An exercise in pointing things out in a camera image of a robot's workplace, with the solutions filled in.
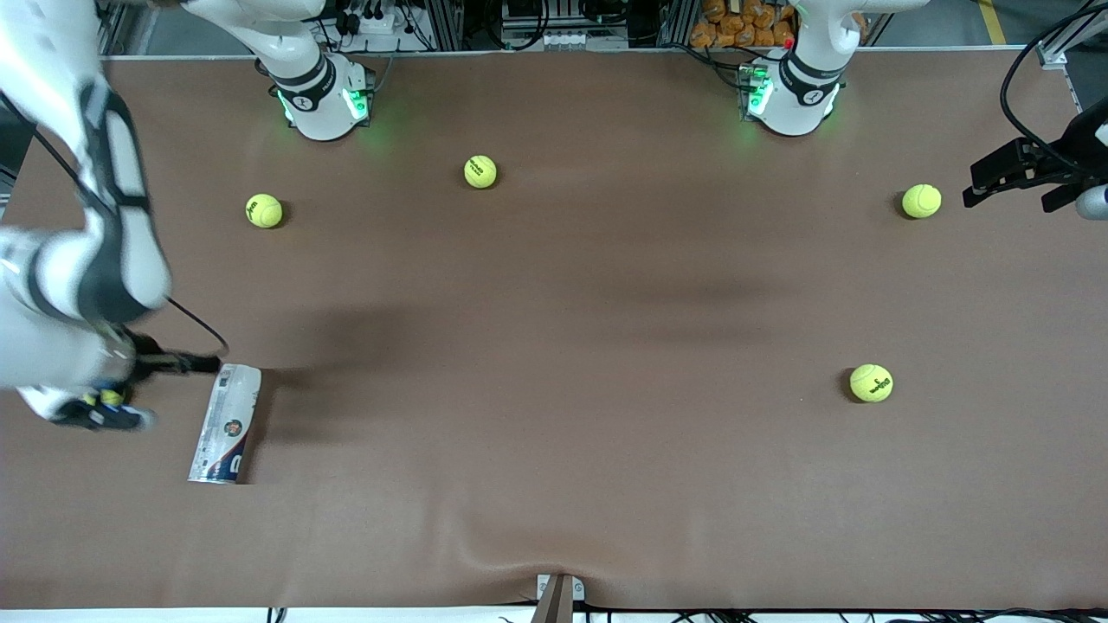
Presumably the aluminium corner frame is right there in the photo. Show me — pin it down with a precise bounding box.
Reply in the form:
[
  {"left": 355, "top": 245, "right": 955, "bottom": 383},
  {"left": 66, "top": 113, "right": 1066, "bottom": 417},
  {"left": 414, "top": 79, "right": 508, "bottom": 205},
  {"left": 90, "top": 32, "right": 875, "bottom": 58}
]
[
  {"left": 97, "top": 0, "right": 161, "bottom": 57},
  {"left": 1036, "top": 0, "right": 1108, "bottom": 68}
]

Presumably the gray control box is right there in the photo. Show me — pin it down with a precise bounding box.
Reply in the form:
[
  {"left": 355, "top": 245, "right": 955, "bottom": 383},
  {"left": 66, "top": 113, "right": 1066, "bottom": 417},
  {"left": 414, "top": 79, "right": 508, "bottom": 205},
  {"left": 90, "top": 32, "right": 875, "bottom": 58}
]
[{"left": 500, "top": 0, "right": 631, "bottom": 50}]

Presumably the metal table edge bracket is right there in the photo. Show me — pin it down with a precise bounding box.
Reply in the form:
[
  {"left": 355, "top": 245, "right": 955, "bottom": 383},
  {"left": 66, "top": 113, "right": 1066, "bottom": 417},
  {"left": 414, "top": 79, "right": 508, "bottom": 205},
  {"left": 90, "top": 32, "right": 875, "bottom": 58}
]
[{"left": 536, "top": 573, "right": 586, "bottom": 623}]

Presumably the white blue tennis ball can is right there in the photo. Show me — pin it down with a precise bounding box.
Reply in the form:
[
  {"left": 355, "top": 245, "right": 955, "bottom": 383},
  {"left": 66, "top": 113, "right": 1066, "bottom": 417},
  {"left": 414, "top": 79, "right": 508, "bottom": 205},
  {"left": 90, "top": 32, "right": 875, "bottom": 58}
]
[{"left": 188, "top": 363, "right": 263, "bottom": 485}]

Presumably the white power strip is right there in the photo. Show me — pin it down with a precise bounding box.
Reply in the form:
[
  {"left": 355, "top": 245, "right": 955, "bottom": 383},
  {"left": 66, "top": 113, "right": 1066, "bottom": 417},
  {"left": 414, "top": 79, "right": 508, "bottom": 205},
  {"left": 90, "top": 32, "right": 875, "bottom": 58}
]
[{"left": 336, "top": 7, "right": 409, "bottom": 37}]

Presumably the orange items pile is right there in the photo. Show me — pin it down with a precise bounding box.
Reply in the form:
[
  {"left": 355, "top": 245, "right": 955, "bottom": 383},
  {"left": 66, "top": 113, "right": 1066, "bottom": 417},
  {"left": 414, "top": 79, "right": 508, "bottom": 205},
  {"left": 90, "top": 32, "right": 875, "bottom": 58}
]
[{"left": 690, "top": 0, "right": 799, "bottom": 49}]

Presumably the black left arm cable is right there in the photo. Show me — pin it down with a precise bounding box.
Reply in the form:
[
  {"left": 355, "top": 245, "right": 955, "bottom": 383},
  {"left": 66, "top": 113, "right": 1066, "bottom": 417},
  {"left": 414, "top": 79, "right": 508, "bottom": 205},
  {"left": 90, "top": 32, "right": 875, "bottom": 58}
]
[{"left": 999, "top": 0, "right": 1108, "bottom": 170}]

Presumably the aluminium frame post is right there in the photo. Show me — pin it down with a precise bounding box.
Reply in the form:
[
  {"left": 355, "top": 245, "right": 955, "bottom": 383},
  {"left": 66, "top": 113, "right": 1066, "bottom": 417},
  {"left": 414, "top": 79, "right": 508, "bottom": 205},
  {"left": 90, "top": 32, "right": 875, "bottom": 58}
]
[
  {"left": 430, "top": 0, "right": 466, "bottom": 51},
  {"left": 658, "top": 0, "right": 700, "bottom": 46}
]

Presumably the brown table mat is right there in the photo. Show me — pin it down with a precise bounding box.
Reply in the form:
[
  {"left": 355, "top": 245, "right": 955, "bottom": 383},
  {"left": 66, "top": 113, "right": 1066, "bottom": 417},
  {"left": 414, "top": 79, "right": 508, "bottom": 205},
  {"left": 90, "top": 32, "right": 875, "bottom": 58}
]
[{"left": 0, "top": 48, "right": 1108, "bottom": 612}]

